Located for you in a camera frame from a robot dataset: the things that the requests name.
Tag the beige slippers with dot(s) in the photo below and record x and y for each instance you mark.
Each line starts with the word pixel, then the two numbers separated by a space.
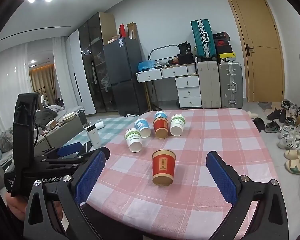
pixel 292 164

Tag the green white cup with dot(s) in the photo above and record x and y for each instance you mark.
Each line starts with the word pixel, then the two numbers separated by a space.
pixel 177 125
pixel 133 140

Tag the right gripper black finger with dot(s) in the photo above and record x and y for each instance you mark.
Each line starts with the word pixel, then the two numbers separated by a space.
pixel 83 157

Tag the dark glass cabinet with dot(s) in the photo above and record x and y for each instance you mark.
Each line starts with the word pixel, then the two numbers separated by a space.
pixel 93 36

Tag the silver suitcase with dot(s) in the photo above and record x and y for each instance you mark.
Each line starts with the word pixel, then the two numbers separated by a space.
pixel 231 84

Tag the green white cup left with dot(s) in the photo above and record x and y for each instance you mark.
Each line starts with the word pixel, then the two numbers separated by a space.
pixel 133 140

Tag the teal checked cloth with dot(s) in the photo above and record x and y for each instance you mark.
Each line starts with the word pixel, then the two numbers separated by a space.
pixel 112 132

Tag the teal suitcase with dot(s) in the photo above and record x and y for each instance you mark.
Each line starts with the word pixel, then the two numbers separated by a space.
pixel 203 38

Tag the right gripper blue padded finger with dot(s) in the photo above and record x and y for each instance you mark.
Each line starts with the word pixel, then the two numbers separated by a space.
pixel 269 220
pixel 42 222

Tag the white desk with drawers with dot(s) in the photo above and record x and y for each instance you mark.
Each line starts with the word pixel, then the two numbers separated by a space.
pixel 179 84

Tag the beige suitcase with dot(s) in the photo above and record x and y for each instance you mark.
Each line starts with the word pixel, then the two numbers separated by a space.
pixel 209 84

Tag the blue plastic bag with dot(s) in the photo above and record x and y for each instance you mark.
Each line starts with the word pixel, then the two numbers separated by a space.
pixel 146 65

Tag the red paper cup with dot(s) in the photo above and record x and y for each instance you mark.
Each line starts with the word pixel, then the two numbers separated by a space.
pixel 163 165
pixel 160 127

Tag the blue paper cup rear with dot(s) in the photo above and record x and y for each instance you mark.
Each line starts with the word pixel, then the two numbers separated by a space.
pixel 160 114

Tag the blue paper cup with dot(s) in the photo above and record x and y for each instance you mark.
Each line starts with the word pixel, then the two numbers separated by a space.
pixel 142 126
pixel 160 114

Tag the pink checked tablecloth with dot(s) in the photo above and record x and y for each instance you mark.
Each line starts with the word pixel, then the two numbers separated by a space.
pixel 192 207

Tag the blue paper cup left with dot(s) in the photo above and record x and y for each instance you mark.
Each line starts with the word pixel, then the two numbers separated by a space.
pixel 142 126

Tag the grey sofa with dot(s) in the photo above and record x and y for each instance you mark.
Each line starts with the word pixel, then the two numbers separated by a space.
pixel 56 126

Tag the white sneakers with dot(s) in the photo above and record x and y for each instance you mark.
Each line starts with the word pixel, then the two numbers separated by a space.
pixel 289 138

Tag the stacked shoe boxes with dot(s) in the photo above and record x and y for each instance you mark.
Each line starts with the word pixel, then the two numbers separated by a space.
pixel 223 46

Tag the wooden door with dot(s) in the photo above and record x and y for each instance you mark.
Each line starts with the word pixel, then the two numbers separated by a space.
pixel 262 50

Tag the black refrigerator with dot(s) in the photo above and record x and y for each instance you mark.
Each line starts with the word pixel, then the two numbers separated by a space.
pixel 122 59

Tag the green white cup right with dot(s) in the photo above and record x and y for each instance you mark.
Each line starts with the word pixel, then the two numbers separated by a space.
pixel 177 125

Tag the white power bank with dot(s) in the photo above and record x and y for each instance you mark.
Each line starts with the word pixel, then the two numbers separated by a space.
pixel 93 136

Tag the person's left hand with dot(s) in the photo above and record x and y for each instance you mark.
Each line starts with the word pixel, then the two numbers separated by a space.
pixel 17 205

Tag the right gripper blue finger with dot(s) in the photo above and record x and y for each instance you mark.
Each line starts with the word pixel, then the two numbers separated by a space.
pixel 69 149

